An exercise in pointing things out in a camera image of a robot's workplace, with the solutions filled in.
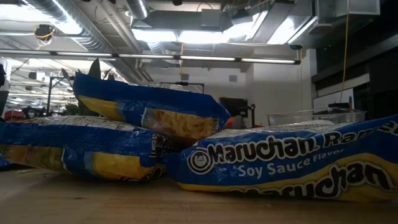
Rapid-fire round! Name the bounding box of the yellow extension cable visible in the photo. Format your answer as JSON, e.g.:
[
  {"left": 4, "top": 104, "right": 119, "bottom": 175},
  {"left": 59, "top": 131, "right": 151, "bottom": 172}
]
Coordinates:
[{"left": 338, "top": 0, "right": 351, "bottom": 103}]

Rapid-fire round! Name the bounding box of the large silver ventilation duct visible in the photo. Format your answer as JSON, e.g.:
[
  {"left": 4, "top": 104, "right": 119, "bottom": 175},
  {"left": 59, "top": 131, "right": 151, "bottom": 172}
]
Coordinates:
[{"left": 18, "top": 0, "right": 153, "bottom": 83}]

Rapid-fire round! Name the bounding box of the grey ventilation unit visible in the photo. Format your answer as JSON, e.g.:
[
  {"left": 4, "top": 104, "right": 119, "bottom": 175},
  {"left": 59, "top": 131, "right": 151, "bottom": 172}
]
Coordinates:
[{"left": 132, "top": 8, "right": 237, "bottom": 32}]

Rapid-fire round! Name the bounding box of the black ceiling cable reel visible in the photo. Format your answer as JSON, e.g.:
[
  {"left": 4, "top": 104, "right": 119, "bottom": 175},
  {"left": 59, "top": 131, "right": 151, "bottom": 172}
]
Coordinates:
[{"left": 33, "top": 24, "right": 57, "bottom": 41}]

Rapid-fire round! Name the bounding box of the background black rig frame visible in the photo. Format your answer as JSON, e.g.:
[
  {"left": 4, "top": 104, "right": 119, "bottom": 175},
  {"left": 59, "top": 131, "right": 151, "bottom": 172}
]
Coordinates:
[{"left": 45, "top": 75, "right": 77, "bottom": 116}]

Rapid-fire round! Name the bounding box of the black monitor on stand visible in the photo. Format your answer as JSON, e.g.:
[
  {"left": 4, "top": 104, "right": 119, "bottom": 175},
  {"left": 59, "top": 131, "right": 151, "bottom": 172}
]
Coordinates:
[{"left": 219, "top": 97, "right": 257, "bottom": 128}]

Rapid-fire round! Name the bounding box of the snake plant in white pot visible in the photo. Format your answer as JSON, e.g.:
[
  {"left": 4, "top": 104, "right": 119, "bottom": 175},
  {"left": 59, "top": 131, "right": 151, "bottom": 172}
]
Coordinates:
[{"left": 60, "top": 57, "right": 118, "bottom": 118}]

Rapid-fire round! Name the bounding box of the small silver ventilation duct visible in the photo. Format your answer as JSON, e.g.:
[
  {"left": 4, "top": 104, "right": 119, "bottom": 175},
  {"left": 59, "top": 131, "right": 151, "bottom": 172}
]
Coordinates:
[{"left": 124, "top": 0, "right": 150, "bottom": 20}]

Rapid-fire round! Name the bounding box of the clear plastic bin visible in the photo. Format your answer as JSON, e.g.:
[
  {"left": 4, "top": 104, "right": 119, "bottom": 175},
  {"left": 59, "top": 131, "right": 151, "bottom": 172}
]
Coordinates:
[{"left": 267, "top": 107, "right": 367, "bottom": 128}]

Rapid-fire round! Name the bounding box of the long linear ceiling light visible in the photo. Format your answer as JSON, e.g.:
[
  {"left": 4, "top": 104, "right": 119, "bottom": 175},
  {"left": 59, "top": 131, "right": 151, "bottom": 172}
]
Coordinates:
[{"left": 0, "top": 49, "right": 302, "bottom": 65}]

